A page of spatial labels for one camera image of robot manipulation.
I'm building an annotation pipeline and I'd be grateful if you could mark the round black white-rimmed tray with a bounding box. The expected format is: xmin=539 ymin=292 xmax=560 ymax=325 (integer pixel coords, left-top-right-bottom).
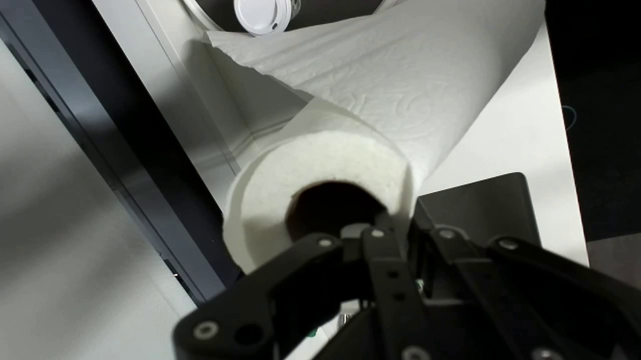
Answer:
xmin=185 ymin=0 xmax=387 ymax=34

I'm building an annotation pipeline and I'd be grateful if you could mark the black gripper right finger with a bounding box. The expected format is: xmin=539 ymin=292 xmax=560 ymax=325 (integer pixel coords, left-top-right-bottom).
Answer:
xmin=408 ymin=223 xmax=641 ymax=360

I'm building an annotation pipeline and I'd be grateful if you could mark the white paper towel roll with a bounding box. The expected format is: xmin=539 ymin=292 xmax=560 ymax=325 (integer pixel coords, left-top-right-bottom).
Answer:
xmin=188 ymin=0 xmax=547 ymax=275

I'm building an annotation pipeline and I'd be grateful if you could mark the stainless steel sink basin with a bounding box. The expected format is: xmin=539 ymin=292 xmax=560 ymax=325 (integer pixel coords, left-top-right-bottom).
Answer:
xmin=413 ymin=169 xmax=544 ymax=250

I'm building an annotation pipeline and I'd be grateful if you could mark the white round plastic lid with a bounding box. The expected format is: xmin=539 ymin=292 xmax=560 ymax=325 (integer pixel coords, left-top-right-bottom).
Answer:
xmin=232 ymin=0 xmax=296 ymax=36

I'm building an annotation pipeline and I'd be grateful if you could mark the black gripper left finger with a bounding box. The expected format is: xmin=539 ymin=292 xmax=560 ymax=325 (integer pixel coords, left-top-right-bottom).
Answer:
xmin=171 ymin=222 xmax=433 ymax=360

